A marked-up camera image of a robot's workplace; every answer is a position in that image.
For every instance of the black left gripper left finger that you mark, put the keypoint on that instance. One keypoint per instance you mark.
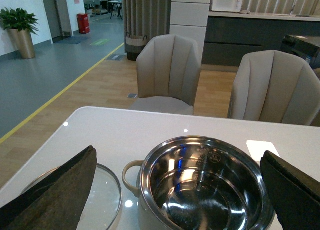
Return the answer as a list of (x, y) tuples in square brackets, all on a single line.
[(57, 201)]

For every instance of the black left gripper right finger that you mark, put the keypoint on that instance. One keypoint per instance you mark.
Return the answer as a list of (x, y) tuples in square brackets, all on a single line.
[(294, 195)]

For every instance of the glass pot lid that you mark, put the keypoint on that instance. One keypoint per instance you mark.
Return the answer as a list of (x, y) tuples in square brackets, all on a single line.
[(104, 203)]

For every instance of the white electric cooking pot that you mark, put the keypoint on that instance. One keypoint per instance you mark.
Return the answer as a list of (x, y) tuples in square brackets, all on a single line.
[(198, 182)]

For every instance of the beige chair right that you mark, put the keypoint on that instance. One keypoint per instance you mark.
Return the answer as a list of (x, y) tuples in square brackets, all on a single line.
[(274, 86)]

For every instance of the beige chair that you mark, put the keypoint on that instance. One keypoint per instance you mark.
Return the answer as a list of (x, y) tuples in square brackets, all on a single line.
[(274, 86), (168, 73)]

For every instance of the black appliance box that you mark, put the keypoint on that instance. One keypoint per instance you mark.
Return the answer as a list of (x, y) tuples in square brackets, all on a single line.
[(306, 47)]

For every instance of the dark kitchen counter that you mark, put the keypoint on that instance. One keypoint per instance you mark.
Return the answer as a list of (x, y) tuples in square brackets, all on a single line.
[(229, 36)]

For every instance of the beige chair left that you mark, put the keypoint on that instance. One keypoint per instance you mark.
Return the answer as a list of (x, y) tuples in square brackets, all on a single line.
[(168, 73)]

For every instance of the woven basket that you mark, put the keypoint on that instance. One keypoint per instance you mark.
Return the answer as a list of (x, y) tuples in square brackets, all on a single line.
[(134, 44)]

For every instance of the red box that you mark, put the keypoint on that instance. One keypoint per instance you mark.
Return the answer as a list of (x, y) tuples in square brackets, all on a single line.
[(83, 23)]

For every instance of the potted green plant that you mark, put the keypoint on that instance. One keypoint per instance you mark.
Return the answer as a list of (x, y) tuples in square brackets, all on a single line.
[(20, 24)]

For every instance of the white microwave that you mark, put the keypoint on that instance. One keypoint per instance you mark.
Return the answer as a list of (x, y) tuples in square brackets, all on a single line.
[(225, 5)]

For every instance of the grey slatted curtain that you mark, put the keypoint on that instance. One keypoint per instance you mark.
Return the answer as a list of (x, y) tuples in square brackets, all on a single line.
[(146, 17)]

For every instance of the white drawer cabinet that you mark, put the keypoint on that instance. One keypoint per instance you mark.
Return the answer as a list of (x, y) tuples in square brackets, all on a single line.
[(189, 18)]

